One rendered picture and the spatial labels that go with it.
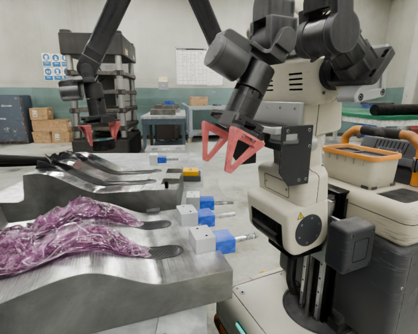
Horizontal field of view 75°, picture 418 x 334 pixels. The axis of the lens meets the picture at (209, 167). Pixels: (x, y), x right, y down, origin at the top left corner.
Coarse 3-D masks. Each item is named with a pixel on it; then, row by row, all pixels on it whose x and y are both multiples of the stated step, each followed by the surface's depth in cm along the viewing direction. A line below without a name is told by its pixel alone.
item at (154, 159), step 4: (152, 156) 125; (156, 156) 125; (160, 156) 128; (164, 156) 128; (152, 160) 125; (156, 160) 126; (160, 160) 126; (164, 160) 126; (152, 164) 126; (156, 164) 126
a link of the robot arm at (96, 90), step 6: (78, 84) 87; (84, 84) 88; (90, 84) 87; (96, 84) 88; (84, 90) 89; (90, 90) 88; (96, 90) 88; (102, 90) 90; (90, 96) 88; (96, 96) 88; (102, 96) 90
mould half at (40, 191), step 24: (48, 168) 71; (96, 168) 83; (120, 168) 90; (144, 168) 90; (0, 192) 75; (24, 192) 68; (48, 192) 68; (72, 192) 68; (96, 192) 68; (120, 192) 68; (144, 192) 69; (168, 192) 69; (24, 216) 69
